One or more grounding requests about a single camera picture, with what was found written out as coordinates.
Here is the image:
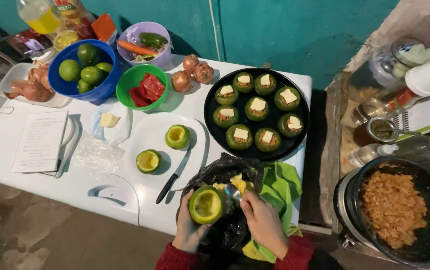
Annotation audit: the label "white foam tray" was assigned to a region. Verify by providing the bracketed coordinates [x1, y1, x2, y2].
[0, 62, 71, 109]

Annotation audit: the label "white plate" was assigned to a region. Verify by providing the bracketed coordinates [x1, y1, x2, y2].
[122, 112, 207, 192]

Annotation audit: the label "blue plastic bowl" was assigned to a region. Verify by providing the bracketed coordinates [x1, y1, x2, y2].
[48, 39, 122, 102]

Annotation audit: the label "clear bag of groceries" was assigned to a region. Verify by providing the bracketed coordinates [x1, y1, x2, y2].
[49, 0, 96, 41]

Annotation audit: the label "black round tray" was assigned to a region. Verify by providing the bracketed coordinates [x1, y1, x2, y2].
[203, 67, 310, 162]

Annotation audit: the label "red pepper pieces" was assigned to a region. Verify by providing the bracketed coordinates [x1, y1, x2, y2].
[129, 73, 166, 109]

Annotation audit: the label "yellow cheese block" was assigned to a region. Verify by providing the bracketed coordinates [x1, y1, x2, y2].
[99, 113, 121, 128]

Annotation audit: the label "clear white-capped bottle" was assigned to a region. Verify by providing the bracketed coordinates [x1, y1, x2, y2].
[348, 133, 430, 168]

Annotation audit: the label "green plastic bowl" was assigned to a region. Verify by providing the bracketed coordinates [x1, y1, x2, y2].
[115, 64, 169, 112]

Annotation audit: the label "dark tablet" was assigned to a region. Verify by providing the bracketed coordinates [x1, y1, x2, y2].
[0, 29, 55, 61]

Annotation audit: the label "white wall cable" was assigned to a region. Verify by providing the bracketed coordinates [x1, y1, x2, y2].
[208, 0, 222, 62]

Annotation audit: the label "clear plastic cheese bag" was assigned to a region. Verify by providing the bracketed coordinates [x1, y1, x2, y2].
[90, 102, 133, 147]

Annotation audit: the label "person's left hand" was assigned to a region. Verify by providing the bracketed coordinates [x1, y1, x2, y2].
[172, 189, 216, 254]

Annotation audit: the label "small herb jar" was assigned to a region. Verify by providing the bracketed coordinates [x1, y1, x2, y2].
[365, 116, 400, 143]

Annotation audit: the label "group of cheese-topped stuffed squashes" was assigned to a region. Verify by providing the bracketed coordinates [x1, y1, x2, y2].
[213, 72, 301, 153]

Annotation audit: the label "black plastic bag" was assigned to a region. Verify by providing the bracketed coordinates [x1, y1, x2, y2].
[177, 152, 265, 254]

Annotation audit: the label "crumpled clear plastic wrap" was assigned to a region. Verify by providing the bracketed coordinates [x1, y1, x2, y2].
[72, 134, 126, 176]

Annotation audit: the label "white plastic cutting board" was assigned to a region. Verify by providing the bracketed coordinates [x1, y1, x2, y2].
[39, 114, 79, 179]

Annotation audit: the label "yellow oil bottle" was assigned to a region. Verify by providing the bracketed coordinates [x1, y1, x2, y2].
[16, 0, 63, 35]

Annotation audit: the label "orange rice filling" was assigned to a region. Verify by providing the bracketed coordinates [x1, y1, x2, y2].
[360, 170, 428, 250]

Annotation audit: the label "purple plastic bowl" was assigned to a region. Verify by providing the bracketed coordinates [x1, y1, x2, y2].
[116, 21, 173, 69]

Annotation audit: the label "metal spoon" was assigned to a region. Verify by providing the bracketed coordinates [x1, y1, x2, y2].
[224, 182, 244, 205]

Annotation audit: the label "large glass jar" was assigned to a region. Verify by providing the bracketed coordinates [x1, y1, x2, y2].
[368, 37, 426, 89]

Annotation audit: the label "small metal teaspoon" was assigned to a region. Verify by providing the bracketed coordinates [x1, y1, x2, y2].
[385, 127, 422, 137]

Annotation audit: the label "person's right hand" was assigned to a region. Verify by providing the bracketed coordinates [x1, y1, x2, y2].
[239, 191, 289, 260]

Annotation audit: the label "green cloth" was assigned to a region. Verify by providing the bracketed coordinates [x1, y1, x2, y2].
[242, 161, 303, 264]

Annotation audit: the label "black handled knife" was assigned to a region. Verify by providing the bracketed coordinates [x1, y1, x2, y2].
[155, 145, 192, 205]

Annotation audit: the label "brown onion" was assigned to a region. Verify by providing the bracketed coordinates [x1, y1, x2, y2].
[182, 54, 200, 74]
[171, 70, 193, 94]
[193, 62, 215, 85]

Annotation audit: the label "orange packet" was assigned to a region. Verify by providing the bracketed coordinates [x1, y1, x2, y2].
[91, 13, 118, 44]

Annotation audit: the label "dark green chili pepper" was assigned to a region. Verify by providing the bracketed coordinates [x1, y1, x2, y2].
[139, 32, 169, 50]

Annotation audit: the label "orange carrot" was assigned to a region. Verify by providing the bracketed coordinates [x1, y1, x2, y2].
[117, 40, 159, 57]

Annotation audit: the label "large hollowed green squash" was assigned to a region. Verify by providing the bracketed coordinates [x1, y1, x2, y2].
[189, 185, 226, 226]

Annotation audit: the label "handwritten paper notebook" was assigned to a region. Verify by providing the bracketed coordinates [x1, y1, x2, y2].
[10, 110, 69, 174]

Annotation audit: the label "yellow lidded container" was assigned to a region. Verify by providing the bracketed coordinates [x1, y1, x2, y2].
[52, 29, 81, 52]

